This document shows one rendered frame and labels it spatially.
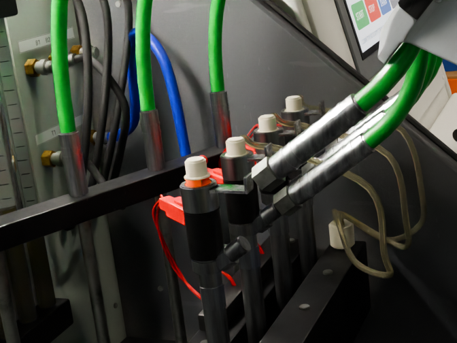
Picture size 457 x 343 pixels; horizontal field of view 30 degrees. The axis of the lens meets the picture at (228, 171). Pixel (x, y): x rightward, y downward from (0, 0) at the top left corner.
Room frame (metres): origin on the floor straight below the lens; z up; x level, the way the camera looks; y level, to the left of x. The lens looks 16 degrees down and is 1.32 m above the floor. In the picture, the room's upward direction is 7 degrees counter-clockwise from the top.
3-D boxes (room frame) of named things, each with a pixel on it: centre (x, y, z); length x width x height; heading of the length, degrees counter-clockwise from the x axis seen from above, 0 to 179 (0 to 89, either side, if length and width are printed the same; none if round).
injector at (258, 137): (0.75, -0.05, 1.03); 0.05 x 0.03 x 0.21; 66
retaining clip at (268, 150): (0.68, -0.02, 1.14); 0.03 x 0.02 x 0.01; 66
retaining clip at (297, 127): (0.75, -0.05, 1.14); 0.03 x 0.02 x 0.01; 66
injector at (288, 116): (0.83, -0.08, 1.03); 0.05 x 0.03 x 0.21; 66
